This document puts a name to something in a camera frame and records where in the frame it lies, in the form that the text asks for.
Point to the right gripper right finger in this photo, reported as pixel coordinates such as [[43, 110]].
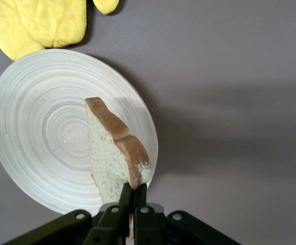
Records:
[[146, 224]]

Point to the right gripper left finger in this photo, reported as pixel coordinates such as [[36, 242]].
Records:
[[109, 224]]

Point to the bread slice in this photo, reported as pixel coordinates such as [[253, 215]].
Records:
[[106, 158]]

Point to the round wooden plate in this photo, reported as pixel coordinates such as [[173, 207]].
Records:
[[40, 122]]

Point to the yellow quilted oven mitt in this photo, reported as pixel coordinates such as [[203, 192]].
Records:
[[58, 23], [7, 38]]

